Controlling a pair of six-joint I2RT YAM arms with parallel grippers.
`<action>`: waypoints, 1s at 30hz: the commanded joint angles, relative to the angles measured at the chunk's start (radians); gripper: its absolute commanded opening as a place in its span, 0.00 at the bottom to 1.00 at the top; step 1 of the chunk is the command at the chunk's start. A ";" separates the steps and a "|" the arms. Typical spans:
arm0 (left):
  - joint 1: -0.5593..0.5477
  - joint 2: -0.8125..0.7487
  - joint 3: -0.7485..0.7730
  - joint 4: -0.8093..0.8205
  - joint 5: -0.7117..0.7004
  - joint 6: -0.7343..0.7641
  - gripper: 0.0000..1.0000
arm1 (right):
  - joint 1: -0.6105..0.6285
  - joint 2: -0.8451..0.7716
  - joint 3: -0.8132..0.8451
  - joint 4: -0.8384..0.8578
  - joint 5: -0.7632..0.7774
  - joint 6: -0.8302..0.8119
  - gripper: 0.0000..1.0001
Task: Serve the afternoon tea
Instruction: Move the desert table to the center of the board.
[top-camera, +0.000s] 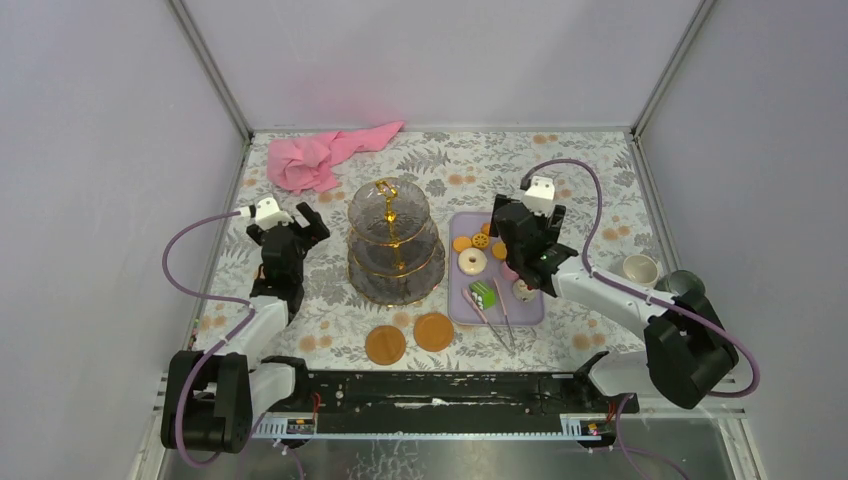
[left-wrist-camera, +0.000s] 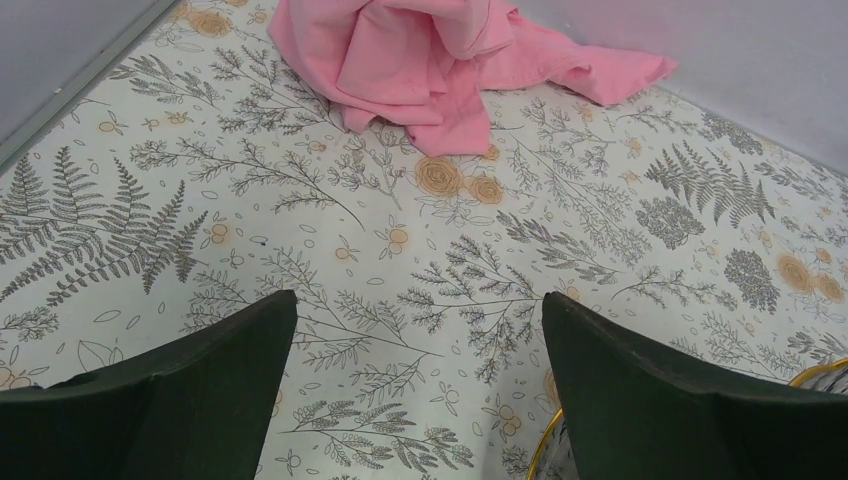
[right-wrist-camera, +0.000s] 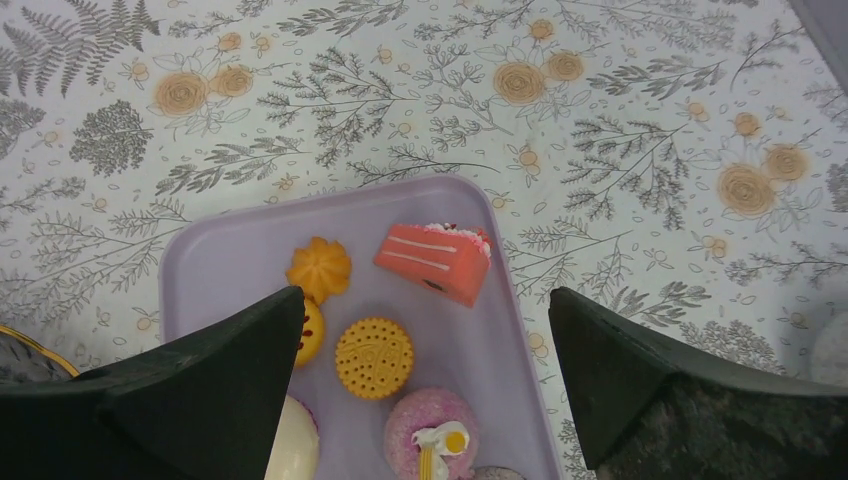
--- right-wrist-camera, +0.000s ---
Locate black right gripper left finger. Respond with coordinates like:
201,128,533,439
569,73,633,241
1,287,305,479

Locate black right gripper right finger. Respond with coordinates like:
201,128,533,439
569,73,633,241
549,287,847,479

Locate three-tier glass cake stand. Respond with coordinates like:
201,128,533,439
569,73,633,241
1,326,79,385

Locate white glazed donut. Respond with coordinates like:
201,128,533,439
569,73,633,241
264,395,320,480

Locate yellow jam-dot cookie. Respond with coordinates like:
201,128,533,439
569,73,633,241
295,298,326,367

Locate lilac plastic tray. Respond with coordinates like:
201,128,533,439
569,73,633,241
159,175,559,479

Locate grey speckled cake ball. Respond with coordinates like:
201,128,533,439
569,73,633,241
472,466,525,480

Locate yellow round biscuit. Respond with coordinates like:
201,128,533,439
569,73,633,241
335,317,415,400

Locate orange swirl cookie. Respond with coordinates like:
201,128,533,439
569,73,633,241
286,237,352,306

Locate pink sugared cake ball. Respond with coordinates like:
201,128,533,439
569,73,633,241
383,387,480,479

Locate pink cake slice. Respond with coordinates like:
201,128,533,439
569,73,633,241
374,223,492,308

